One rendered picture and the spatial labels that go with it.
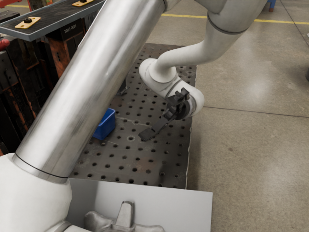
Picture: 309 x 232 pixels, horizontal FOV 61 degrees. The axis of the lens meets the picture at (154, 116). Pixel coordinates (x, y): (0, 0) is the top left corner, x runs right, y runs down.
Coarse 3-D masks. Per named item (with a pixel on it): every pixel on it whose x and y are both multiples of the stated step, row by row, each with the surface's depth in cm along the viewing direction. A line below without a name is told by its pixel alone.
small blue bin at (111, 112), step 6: (108, 108) 106; (108, 114) 108; (114, 114) 106; (102, 120) 112; (108, 120) 102; (114, 120) 107; (102, 126) 100; (108, 126) 104; (114, 126) 109; (96, 132) 102; (102, 132) 102; (108, 132) 106; (102, 138) 104
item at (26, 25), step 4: (24, 20) 76; (28, 20) 75; (32, 20) 78; (36, 20) 78; (20, 24) 75; (24, 24) 75; (28, 24) 75; (32, 24) 76; (16, 28) 74; (20, 28) 74; (24, 28) 73
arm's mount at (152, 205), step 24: (72, 192) 60; (96, 192) 60; (120, 192) 59; (144, 192) 59; (168, 192) 58; (192, 192) 58; (72, 216) 60; (144, 216) 58; (168, 216) 58; (192, 216) 57
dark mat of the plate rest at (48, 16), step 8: (72, 0) 93; (96, 0) 93; (48, 8) 87; (56, 8) 87; (64, 8) 87; (72, 8) 87; (80, 8) 87; (32, 16) 81; (40, 16) 81; (48, 16) 81; (56, 16) 81; (64, 16) 81; (8, 24) 76; (16, 24) 76; (40, 24) 76; (48, 24) 76; (24, 32) 72; (32, 32) 72
